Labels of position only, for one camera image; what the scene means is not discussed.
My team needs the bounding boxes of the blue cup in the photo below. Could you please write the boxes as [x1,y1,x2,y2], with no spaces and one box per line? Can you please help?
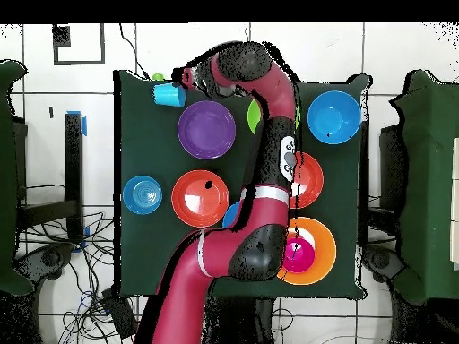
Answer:
[152,82,186,108]

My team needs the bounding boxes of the small pink bowl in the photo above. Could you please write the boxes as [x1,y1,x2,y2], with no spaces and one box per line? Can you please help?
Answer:
[282,236,316,274]

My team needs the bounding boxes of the purple bowl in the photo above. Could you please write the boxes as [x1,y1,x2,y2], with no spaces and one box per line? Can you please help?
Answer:
[177,99,237,160]

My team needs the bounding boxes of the green bowl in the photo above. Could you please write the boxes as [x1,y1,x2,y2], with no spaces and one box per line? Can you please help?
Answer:
[247,99,301,136]

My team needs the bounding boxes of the low blue ridged bowl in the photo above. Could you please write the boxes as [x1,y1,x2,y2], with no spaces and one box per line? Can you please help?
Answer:
[122,174,163,216]

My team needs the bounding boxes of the red-orange bowl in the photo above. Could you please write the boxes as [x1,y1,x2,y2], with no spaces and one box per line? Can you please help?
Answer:
[170,168,230,229]
[289,150,325,210]

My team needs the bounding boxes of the medium blue bowl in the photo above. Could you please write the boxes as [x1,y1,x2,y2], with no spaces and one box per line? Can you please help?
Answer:
[221,200,242,229]

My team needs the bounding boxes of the large blue bowl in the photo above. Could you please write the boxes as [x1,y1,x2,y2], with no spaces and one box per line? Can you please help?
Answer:
[307,90,362,145]

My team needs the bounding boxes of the dark green table cloth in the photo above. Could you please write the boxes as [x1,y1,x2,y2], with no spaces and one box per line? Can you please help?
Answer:
[112,69,370,300]

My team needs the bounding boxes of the neighbouring green cloth table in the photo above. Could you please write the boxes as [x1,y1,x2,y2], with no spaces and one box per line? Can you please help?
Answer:
[388,69,459,305]
[0,59,35,297]

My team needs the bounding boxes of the dark office chair base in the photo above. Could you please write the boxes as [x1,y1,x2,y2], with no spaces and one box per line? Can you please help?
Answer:
[361,243,406,284]
[13,241,76,284]

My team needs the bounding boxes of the large orange bowl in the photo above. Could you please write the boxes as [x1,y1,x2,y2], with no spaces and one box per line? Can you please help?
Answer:
[276,216,337,287]

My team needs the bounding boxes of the black power strip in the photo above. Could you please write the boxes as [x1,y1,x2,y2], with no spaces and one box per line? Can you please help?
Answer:
[101,288,140,340]

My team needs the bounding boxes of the black floor cable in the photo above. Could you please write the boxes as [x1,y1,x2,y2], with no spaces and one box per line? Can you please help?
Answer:
[118,22,151,81]

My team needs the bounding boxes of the black table frame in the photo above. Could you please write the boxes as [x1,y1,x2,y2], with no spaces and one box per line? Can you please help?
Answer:
[13,112,85,245]

